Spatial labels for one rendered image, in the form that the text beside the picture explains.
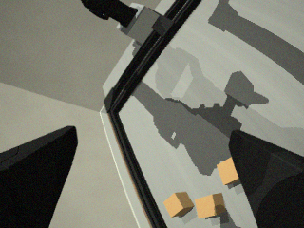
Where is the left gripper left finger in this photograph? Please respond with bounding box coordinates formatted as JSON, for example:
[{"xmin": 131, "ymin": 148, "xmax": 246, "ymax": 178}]
[{"xmin": 0, "ymin": 125, "xmax": 78, "ymax": 228}]

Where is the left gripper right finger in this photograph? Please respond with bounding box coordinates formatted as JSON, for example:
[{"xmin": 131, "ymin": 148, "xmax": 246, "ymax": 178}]
[{"xmin": 229, "ymin": 130, "xmax": 304, "ymax": 228}]

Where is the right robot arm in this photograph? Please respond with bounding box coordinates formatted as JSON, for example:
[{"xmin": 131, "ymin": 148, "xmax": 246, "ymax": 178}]
[{"xmin": 81, "ymin": 0, "xmax": 138, "ymax": 28}]

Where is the tan cube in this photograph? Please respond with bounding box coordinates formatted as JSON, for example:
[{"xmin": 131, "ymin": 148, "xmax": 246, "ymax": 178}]
[
  {"xmin": 217, "ymin": 157, "xmax": 239, "ymax": 185},
  {"xmin": 195, "ymin": 193, "xmax": 226, "ymax": 219},
  {"xmin": 163, "ymin": 192, "xmax": 195, "ymax": 218}
]

